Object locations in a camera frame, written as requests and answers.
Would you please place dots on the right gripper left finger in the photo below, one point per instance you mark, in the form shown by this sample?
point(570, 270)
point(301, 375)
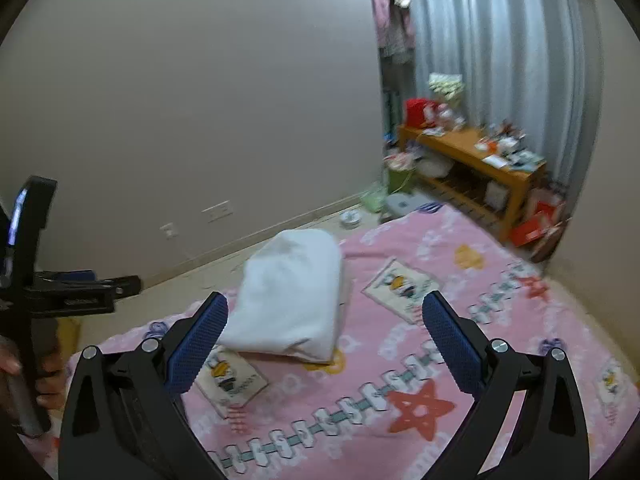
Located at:
point(123, 417)

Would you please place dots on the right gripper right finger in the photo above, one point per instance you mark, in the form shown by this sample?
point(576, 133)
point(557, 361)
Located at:
point(526, 420)

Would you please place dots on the white printed hoodie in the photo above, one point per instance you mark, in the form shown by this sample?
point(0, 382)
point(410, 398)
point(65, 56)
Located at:
point(289, 300)

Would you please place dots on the pink hanging clothes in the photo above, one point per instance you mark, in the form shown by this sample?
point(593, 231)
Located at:
point(394, 30)

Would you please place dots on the person's left hand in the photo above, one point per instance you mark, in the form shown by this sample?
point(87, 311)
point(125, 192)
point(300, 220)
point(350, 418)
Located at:
point(50, 377)

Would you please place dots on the pink patterned bed sheet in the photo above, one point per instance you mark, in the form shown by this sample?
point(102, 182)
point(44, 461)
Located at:
point(386, 405)

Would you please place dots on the red orange box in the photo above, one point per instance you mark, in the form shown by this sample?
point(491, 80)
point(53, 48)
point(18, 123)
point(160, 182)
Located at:
point(542, 226)

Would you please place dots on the wooden low desk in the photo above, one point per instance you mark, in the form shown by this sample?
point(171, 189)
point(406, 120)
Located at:
point(467, 179)

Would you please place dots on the green storage bin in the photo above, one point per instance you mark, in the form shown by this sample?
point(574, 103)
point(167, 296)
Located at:
point(400, 180)

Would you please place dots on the red gift bag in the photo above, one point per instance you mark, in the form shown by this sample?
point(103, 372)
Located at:
point(421, 113)

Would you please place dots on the white flower bouquet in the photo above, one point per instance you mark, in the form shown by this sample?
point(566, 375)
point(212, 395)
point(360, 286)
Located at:
point(448, 88)

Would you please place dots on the grey striped curtain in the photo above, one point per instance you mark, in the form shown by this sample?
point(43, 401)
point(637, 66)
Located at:
point(535, 63)

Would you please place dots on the white wall socket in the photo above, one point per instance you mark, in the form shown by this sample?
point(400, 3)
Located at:
point(219, 211)

